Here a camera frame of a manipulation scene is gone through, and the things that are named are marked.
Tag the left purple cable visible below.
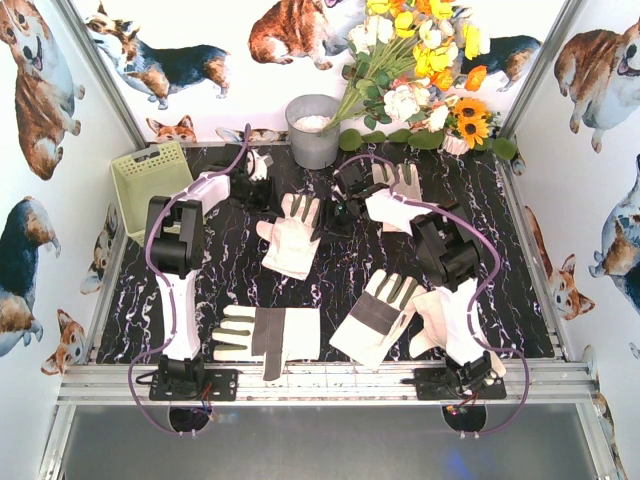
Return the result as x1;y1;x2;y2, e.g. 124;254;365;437
127;123;253;439

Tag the grey metal bucket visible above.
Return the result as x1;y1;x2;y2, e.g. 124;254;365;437
285;94;340;170

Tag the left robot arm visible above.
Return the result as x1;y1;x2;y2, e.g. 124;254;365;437
145;167;281;394

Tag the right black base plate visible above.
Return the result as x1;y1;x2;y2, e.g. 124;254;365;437
400;368;507;400

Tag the artificial flower bouquet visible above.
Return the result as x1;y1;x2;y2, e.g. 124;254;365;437
325;1;491;130

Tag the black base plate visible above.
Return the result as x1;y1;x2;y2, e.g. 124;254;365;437
135;369;239;402
400;368;507;400

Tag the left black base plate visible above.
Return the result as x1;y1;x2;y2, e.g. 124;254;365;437
135;369;239;402

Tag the green plastic storage basket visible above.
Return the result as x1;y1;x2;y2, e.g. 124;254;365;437
111;141;193;247

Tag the small sunflower pot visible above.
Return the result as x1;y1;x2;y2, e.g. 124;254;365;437
445;95;501;151

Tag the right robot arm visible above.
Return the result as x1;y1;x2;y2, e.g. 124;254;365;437
330;164;506;395

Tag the work glove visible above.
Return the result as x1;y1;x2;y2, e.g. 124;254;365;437
212;305;321;382
256;193;320;280
329;269;427;370
409;280;485;365
365;163;422;234

